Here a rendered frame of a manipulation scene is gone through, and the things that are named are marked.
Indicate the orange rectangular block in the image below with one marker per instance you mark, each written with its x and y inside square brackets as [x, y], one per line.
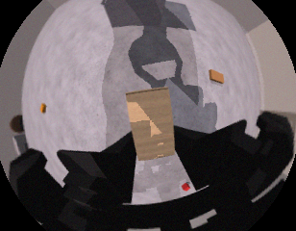
[216, 77]

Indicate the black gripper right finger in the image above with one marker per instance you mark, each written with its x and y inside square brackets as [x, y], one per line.
[199, 151]

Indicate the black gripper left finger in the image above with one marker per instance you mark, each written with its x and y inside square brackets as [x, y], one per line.
[115, 165]

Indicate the small red block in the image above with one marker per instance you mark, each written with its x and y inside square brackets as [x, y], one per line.
[186, 187]

